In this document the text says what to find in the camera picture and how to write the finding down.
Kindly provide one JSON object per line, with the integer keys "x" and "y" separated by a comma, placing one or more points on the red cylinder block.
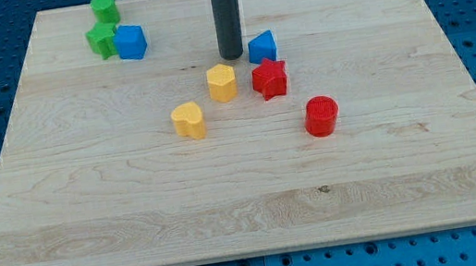
{"x": 321, "y": 115}

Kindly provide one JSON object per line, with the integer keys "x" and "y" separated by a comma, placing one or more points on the yellow hexagon block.
{"x": 222, "y": 83}

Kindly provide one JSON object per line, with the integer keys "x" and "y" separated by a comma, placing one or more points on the light wooden board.
{"x": 93, "y": 173}

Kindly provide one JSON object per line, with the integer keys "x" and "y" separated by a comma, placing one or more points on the blue triangle block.
{"x": 262, "y": 47}

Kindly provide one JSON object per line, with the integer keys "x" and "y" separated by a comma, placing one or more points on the green cylinder block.
{"x": 105, "y": 11}

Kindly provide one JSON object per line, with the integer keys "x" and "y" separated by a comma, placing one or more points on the green star block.
{"x": 100, "y": 39}

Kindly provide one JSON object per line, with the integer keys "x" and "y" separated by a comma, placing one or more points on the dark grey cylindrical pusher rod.
{"x": 228, "y": 30}

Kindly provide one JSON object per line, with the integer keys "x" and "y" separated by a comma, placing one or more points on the red star block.
{"x": 270, "y": 78}

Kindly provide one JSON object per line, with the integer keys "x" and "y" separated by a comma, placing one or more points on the yellow heart block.
{"x": 188, "y": 120}

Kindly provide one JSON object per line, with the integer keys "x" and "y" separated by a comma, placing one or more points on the blue cube block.
{"x": 130, "y": 42}

